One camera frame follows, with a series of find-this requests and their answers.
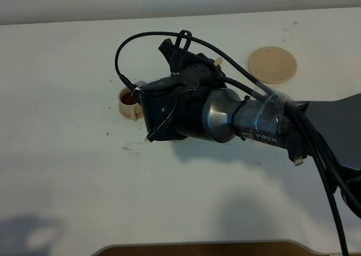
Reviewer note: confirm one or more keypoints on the right beige cup saucer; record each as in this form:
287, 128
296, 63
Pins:
176, 140

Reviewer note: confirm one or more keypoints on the beige ceramic teapot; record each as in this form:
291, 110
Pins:
217, 63

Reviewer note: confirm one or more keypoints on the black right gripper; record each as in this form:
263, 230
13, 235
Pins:
172, 106

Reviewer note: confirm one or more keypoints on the left beige teacup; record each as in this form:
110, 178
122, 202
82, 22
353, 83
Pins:
126, 97

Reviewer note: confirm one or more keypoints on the left beige cup saucer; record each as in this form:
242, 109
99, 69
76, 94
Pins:
130, 111

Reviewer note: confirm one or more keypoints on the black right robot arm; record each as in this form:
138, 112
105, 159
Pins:
328, 131

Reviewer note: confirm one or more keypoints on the round beige teapot saucer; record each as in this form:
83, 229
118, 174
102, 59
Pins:
272, 65

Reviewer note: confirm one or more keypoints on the beige cup saucer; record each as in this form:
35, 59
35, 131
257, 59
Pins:
130, 111
176, 140

